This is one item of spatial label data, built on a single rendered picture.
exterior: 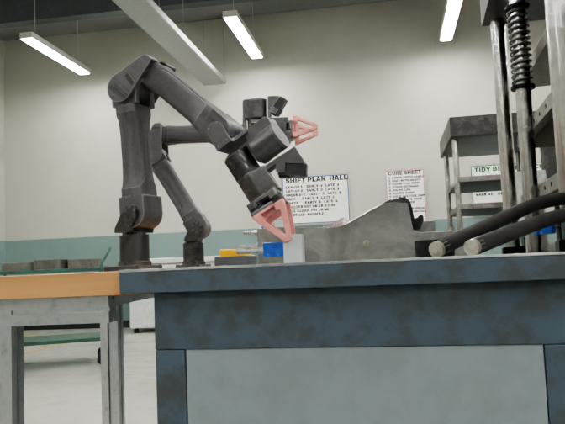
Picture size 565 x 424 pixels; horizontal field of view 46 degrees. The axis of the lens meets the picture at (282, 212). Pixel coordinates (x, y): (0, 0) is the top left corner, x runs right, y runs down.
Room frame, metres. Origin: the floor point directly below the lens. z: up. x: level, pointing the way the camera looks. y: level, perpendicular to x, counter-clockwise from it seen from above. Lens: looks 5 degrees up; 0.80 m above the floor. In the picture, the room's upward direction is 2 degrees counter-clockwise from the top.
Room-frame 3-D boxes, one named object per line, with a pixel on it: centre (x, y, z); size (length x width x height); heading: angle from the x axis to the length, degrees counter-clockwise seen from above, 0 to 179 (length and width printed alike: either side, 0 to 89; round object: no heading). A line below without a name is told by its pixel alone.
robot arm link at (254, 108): (1.98, 0.10, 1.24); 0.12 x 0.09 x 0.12; 86
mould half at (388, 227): (1.72, -0.21, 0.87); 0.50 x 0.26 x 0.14; 78
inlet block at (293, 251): (1.28, 0.03, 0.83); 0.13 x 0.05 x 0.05; 83
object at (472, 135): (6.33, -2.06, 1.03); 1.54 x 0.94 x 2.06; 171
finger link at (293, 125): (1.93, -0.07, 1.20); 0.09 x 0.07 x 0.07; 86
